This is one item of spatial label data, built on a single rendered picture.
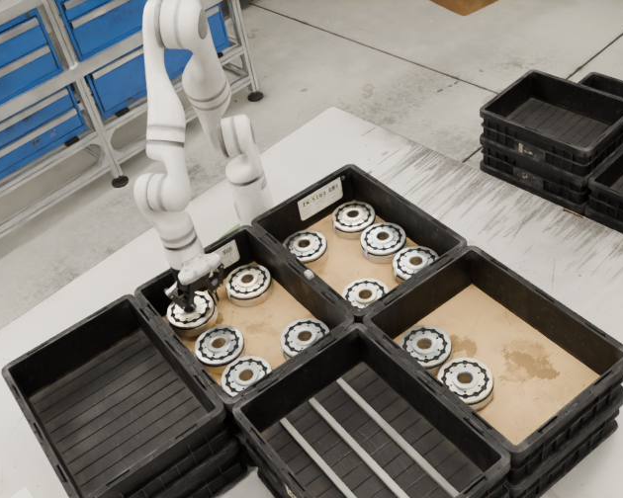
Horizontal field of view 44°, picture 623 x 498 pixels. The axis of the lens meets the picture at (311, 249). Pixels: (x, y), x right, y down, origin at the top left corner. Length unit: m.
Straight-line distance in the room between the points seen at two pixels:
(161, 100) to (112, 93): 2.02
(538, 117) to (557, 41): 1.45
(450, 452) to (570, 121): 1.54
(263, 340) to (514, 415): 0.53
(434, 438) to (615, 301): 0.60
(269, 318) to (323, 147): 0.79
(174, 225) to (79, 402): 0.43
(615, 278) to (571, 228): 0.19
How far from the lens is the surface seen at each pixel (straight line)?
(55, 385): 1.71
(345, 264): 1.73
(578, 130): 2.67
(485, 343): 1.56
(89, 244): 3.36
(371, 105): 3.74
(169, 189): 1.42
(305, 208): 1.80
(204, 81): 1.58
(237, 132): 1.79
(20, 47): 3.22
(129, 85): 3.50
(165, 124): 1.44
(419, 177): 2.15
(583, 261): 1.91
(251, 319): 1.66
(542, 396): 1.49
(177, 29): 1.46
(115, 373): 1.68
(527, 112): 2.75
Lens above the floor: 2.04
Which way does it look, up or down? 43 degrees down
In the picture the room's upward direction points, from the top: 12 degrees counter-clockwise
